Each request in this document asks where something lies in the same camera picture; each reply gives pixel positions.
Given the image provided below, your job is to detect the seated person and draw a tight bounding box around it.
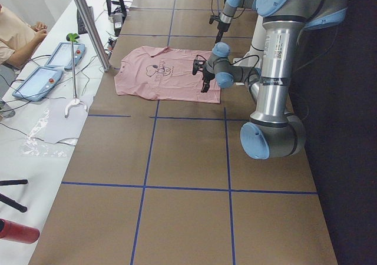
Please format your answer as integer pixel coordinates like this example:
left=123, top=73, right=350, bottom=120
left=1, top=5, right=48, bottom=69

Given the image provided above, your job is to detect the upper teach pendant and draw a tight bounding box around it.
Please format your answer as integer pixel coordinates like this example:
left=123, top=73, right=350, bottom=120
left=45, top=42, right=86, bottom=70

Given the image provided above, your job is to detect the pink t-shirt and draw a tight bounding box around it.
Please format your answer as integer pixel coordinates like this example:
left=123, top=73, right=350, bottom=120
left=114, top=46, right=220, bottom=104

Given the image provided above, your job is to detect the aluminium frame post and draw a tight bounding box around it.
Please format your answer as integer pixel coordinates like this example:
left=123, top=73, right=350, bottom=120
left=74, top=0, right=111, bottom=72

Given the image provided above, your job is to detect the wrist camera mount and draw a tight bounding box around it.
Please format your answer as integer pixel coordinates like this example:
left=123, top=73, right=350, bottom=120
left=192, top=59, right=206, bottom=75
left=209, top=15, right=221, bottom=24

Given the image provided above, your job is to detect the reacher grabber tool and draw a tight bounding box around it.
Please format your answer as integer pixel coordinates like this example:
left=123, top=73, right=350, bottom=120
left=64, top=33, right=88, bottom=118

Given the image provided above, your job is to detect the black tripod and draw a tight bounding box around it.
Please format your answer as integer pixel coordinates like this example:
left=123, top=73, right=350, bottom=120
left=1, top=179, right=28, bottom=213

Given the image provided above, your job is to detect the clear plastic bag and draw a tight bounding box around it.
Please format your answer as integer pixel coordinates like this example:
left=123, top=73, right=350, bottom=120
left=20, top=98, right=89, bottom=157

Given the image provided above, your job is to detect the red bottle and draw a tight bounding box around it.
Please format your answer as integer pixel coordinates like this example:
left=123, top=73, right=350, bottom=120
left=1, top=219, right=40, bottom=244

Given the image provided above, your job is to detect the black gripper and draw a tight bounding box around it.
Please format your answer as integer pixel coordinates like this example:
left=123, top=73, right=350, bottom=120
left=215, top=20, right=230, bottom=44
left=201, top=65, right=214, bottom=93

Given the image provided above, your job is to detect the lower teach pendant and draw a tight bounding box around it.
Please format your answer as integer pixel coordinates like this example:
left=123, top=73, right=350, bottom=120
left=12, top=67, right=63, bottom=101

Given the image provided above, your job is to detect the teach pendant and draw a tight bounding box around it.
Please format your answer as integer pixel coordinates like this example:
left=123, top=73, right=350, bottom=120
left=45, top=42, right=86, bottom=70
left=12, top=67, right=63, bottom=101

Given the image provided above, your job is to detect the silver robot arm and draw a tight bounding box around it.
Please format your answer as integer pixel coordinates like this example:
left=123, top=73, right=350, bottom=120
left=209, top=0, right=256, bottom=43
left=193, top=0, right=347, bottom=160

